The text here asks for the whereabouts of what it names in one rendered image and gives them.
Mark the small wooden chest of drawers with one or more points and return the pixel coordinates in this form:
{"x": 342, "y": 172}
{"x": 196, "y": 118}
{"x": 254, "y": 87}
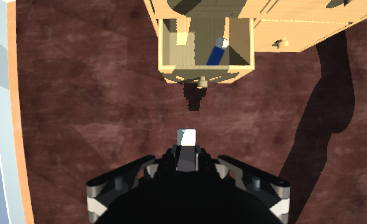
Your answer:
{"x": 256, "y": 18}

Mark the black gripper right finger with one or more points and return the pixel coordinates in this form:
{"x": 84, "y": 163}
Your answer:
{"x": 272, "y": 190}

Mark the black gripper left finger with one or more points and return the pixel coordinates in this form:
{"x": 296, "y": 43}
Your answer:
{"x": 102, "y": 190}

